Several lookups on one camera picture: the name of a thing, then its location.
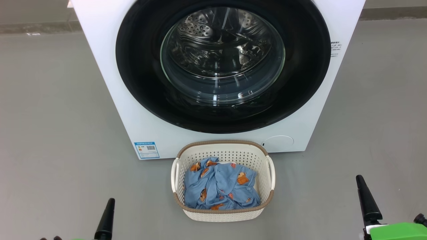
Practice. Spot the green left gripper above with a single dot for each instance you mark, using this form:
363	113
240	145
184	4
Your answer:
77	239

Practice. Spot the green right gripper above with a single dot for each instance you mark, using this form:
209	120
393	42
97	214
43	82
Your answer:
400	231

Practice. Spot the black round glass washer door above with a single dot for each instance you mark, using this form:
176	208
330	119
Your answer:
140	83

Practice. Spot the white front-load washing machine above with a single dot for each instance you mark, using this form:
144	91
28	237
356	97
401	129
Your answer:
110	83

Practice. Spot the blue energy label sticker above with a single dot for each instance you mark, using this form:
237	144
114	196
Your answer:
146	150

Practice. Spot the round white filter cover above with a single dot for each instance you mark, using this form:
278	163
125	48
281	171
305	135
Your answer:
278	143

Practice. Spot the cream perforated laundry basket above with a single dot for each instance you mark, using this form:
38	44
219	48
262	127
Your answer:
223	216

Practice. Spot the small printed text label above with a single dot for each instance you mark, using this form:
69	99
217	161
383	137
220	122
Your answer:
336	49

